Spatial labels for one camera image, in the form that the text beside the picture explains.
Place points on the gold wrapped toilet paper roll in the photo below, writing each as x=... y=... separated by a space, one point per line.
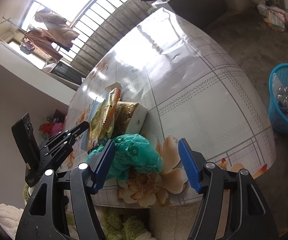
x=131 y=117

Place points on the red plastic bag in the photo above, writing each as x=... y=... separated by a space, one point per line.
x=50 y=128

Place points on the white fluffy blanket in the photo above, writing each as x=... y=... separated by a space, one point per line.
x=1 y=215

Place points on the red-edged printed packet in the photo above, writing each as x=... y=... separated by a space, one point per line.
x=275 y=18

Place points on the grey cabinet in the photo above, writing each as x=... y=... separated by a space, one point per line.
x=196 y=7

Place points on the floral tablecloth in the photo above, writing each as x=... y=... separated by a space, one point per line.
x=196 y=80

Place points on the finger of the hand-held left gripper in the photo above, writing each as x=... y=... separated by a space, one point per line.
x=80 y=127
x=59 y=155

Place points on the yellow snack packet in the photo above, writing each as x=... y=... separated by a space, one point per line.
x=101 y=120

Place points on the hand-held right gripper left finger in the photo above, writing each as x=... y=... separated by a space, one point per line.
x=105 y=162

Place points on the black plastic crate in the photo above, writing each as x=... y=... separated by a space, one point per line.
x=66 y=71

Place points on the green plastic bag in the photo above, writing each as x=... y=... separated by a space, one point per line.
x=134 y=152

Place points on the clear plastic bottle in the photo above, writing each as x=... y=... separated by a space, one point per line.
x=283 y=96

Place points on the blue plastic wastebasket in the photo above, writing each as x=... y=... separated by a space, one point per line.
x=277 y=120

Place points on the barred window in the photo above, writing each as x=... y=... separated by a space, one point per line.
x=89 y=10

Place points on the dark cardboard box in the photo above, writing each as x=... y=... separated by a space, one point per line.
x=56 y=116

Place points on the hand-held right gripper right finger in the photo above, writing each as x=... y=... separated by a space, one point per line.
x=187 y=165

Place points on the wall coat hook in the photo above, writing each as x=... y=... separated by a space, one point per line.
x=2 y=21

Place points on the hanging pink clothes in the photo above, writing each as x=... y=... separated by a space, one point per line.
x=56 y=35

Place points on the orange striped snack packet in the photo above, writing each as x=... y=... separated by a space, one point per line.
x=115 y=95

